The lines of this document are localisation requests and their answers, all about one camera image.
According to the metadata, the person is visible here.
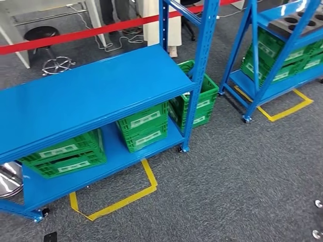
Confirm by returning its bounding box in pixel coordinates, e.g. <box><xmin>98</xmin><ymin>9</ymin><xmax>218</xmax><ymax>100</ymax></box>
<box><xmin>137</xmin><ymin>0</ymin><xmax>183</xmax><ymax>59</ymax></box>
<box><xmin>99</xmin><ymin>0</ymin><xmax>143</xmax><ymax>36</ymax></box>

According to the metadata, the blue metal shelf rack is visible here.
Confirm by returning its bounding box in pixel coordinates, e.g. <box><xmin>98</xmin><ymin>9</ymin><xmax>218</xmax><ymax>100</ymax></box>
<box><xmin>0</xmin><ymin>0</ymin><xmax>220</xmax><ymax>224</ymax></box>
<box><xmin>218</xmin><ymin>0</ymin><xmax>323</xmax><ymax>124</ymax></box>

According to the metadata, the chrome stanchion post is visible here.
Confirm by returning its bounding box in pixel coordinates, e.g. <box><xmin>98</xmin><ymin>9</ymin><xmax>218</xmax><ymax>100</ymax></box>
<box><xmin>0</xmin><ymin>161</ymin><xmax>24</xmax><ymax>199</ymax></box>

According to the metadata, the yellow floor tape square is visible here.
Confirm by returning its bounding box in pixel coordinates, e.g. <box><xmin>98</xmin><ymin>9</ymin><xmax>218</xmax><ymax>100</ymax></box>
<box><xmin>69</xmin><ymin>158</ymin><xmax>158</xmax><ymax>222</ymax></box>

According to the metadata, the red barrier belt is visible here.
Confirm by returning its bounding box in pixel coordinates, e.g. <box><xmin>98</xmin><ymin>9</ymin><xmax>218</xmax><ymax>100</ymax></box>
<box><xmin>0</xmin><ymin>0</ymin><xmax>238</xmax><ymax>56</ymax></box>

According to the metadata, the black chair base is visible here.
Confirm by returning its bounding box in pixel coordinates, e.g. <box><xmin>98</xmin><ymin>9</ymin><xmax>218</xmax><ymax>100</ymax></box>
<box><xmin>181</xmin><ymin>16</ymin><xmax>196</xmax><ymax>42</ymax></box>

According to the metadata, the white desk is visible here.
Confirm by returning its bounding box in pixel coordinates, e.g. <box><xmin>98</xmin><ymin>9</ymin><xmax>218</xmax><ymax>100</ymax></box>
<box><xmin>0</xmin><ymin>0</ymin><xmax>108</xmax><ymax>70</ymax></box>

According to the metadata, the grey tray with round holes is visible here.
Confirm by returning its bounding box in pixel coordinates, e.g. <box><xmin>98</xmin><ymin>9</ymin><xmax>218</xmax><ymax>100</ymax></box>
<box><xmin>268</xmin><ymin>6</ymin><xmax>323</xmax><ymax>38</ymax></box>

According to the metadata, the white floor cable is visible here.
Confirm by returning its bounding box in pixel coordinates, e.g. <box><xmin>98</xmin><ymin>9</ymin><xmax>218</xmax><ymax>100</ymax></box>
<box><xmin>66</xmin><ymin>4</ymin><xmax>145</xmax><ymax>53</ymax></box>

